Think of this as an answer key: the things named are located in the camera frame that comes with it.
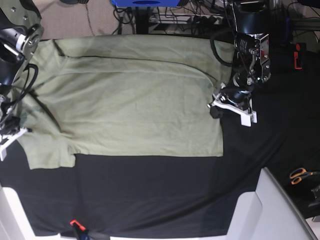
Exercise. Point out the black table cloth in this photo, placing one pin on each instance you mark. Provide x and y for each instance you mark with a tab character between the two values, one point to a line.
183	197

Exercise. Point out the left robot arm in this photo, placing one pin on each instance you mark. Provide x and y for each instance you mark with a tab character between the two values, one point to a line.
248	23

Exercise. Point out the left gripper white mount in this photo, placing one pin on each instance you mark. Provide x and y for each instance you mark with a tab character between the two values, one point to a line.
236	100

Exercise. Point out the grey white cabinet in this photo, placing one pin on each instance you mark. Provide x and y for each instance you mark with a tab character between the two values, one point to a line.
268	213

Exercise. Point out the orange clamp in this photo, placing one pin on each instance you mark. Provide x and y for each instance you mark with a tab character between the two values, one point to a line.
80	232
299	55

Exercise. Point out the orange clamp at right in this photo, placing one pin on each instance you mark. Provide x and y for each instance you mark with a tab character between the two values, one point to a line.
299	55

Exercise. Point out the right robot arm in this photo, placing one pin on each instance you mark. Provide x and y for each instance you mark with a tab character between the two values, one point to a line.
20	34

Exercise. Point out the white block at left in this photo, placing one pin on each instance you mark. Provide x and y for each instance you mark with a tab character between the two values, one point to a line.
14	224

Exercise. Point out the orange clamp at bottom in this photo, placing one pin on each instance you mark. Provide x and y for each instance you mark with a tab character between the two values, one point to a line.
80	232

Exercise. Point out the black stand pole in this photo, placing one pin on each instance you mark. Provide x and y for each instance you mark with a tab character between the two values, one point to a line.
142	16

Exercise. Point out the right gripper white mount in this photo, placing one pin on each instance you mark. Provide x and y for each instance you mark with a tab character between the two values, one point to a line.
10	127

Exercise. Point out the sage green T-shirt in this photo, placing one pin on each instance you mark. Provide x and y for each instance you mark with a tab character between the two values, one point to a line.
121	95

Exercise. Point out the white power strip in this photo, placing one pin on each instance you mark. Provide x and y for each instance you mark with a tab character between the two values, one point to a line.
183	18

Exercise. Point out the orange handled scissors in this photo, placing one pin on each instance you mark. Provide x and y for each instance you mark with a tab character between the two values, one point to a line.
300	174

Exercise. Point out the blue plastic box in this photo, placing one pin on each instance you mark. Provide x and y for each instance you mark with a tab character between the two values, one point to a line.
145	3

